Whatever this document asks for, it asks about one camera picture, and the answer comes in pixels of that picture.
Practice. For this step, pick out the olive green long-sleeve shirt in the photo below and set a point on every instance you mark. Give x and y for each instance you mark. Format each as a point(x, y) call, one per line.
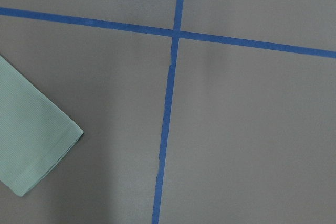
point(35, 133)

